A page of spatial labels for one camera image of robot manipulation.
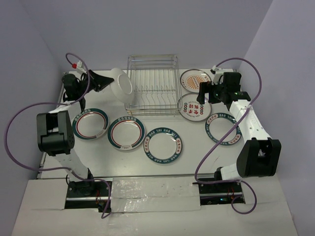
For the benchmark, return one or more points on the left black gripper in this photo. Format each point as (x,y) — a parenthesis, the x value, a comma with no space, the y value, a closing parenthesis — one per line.
(98,81)

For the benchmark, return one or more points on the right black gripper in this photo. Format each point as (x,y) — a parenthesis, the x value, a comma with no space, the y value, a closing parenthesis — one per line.
(205,87)

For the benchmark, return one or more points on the orange sunburst plate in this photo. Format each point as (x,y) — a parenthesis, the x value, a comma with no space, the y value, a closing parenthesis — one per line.
(191,79)

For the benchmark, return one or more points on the green red rimmed plate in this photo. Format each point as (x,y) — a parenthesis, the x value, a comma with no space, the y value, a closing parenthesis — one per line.
(126,133)
(122,86)
(90,124)

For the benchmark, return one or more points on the red character plate green rim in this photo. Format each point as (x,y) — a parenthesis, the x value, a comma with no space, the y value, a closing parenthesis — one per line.
(192,110)

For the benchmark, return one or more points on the teal lettered rim plate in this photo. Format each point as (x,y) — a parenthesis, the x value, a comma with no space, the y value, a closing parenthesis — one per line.
(218,124)
(163,145)

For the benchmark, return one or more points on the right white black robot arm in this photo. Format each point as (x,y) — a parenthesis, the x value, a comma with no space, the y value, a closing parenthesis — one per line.
(260,154)

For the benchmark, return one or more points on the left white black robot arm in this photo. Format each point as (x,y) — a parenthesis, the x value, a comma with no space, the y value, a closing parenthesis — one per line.
(56,133)

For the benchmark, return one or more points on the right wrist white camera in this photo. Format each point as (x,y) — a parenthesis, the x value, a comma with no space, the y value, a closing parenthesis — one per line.
(217,73)

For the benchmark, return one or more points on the wrist white camera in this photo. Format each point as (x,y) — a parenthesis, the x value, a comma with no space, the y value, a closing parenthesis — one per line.
(79,67)
(217,73)

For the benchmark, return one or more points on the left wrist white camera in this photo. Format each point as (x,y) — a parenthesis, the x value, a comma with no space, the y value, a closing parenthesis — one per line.
(79,67)

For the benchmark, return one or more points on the silver wire dish rack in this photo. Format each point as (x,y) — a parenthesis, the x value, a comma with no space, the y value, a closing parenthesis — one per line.
(156,84)

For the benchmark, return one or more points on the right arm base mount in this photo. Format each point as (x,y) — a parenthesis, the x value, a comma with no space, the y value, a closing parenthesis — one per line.
(220,193)

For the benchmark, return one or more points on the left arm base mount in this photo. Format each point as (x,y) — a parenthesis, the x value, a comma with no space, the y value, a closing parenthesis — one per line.
(84,195)

